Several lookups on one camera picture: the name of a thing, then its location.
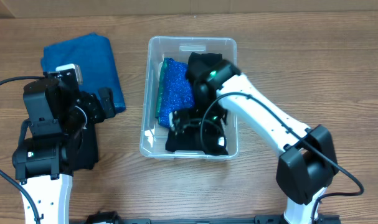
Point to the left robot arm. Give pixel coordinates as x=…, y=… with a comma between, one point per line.
x=57, y=139

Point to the blue denim cloth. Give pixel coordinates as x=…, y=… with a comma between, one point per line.
x=93, y=54

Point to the black cloth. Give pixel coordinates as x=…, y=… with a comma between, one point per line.
x=87, y=155

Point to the clear plastic storage bin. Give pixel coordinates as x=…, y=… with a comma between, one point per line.
x=153, y=136

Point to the blue green sequin garment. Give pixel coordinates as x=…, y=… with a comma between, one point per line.
x=174, y=90

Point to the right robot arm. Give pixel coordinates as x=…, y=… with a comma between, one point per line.
x=305, y=156

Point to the black garment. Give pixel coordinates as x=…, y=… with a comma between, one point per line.
x=214, y=145
x=206, y=73

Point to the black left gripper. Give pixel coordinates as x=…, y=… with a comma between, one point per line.
x=96, y=113

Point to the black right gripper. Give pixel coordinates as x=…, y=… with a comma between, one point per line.
x=215, y=128

